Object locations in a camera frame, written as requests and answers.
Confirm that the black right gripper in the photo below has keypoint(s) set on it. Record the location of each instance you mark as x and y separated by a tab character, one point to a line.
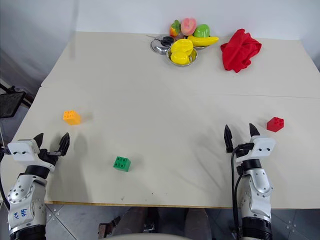
243	146

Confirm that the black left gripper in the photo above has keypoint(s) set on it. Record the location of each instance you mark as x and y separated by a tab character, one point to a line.
47	156

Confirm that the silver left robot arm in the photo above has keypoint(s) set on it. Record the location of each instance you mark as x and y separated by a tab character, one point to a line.
22	195

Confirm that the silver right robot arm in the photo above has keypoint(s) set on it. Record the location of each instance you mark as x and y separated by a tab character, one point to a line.
257	185

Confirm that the orange toy brick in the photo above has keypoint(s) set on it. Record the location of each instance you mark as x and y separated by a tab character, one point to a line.
72	118

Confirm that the red toy brick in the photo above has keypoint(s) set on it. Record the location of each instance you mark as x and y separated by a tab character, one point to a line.
275	124

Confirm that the black stand with panel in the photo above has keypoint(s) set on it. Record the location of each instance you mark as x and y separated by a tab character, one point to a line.
11	103

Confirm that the green toy brick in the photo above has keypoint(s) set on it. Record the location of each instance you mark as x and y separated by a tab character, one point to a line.
122	163

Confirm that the crumpled red cloth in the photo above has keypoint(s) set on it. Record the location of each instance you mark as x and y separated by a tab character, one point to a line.
240	51

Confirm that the steel bowl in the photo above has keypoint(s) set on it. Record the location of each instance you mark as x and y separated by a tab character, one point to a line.
193	60

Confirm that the yellow toy banana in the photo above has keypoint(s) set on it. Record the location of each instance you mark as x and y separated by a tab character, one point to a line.
203	40

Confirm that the yellow toy bell pepper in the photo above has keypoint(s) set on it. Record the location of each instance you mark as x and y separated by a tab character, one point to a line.
182	51

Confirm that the green toy fruit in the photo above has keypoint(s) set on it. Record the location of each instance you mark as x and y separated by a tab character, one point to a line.
202	30

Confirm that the steel lid with black knob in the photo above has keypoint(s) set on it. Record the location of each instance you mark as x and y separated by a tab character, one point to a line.
160	46

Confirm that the pink toy peach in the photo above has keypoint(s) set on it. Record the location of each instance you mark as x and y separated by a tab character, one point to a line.
188	26

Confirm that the red orange toy strawberry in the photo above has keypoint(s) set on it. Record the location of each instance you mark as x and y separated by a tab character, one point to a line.
174	28

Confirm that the white rounded robot torso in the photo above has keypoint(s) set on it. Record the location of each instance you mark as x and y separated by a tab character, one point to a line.
160	237

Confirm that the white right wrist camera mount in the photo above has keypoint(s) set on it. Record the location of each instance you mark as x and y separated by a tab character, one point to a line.
262	147

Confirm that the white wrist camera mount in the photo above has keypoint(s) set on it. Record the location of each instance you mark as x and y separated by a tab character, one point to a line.
262	147
22	150

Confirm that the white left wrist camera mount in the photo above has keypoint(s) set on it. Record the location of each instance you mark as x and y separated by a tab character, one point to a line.
22	150

